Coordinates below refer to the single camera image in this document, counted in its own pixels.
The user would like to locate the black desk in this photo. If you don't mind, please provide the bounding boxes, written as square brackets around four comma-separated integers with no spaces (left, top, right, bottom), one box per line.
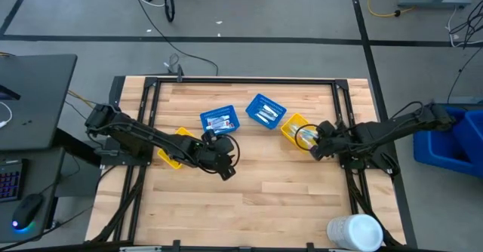
[0,54,78,152]

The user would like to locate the white desk cable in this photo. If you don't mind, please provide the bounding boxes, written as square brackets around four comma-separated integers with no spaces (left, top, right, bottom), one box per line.
[0,100,14,130]

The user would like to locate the black backlit keyboard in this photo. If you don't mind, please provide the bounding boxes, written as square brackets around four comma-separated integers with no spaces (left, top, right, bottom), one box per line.
[0,159,26,204]

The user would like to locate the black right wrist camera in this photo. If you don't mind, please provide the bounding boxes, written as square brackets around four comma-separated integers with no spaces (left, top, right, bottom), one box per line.
[318,120,337,137]

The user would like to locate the large blue storage bin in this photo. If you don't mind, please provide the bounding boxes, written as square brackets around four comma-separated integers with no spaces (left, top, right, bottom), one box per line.
[412,103,483,178]

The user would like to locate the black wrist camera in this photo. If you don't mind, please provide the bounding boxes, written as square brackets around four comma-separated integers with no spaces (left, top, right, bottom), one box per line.
[318,120,337,137]
[202,130,235,155]

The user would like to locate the white cylindrical container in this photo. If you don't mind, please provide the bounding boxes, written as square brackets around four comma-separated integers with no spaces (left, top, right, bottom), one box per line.
[326,213,385,252]

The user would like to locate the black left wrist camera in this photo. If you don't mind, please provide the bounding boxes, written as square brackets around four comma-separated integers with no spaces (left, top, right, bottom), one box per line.
[202,130,235,155]

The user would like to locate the black floor cable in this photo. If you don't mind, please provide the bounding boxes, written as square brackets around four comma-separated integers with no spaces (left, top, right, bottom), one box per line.
[130,0,220,77]
[447,46,483,104]

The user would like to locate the thin yellow cable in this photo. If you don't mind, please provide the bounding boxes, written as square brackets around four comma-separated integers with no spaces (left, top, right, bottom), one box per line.
[66,88,116,121]

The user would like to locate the yellow plastic basket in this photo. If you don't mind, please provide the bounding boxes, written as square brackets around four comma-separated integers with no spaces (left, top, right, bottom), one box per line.
[280,112,321,154]
[156,126,197,171]

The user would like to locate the black cable loop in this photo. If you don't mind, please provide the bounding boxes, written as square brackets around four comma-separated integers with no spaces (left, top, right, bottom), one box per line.
[163,0,177,24]

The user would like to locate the black corner plate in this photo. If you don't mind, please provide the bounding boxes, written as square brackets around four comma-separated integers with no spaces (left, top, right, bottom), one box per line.
[108,75,126,112]

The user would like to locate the black clamp bracket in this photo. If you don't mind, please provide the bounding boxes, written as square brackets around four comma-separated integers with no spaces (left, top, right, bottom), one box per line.
[164,53,186,84]

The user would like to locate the tangled black white cables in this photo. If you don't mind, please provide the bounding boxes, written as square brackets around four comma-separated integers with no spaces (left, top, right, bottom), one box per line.
[447,0,483,49]

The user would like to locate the black computer mouse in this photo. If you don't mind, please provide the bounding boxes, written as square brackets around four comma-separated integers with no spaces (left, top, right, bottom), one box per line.
[11,193,44,231]

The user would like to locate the blue plastic basket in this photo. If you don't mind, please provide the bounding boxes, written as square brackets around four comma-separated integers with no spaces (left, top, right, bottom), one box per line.
[245,93,288,131]
[199,104,242,137]

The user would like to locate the dark grey keyboard desk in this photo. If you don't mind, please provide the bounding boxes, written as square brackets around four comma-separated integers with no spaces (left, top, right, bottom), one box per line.
[0,149,66,244]

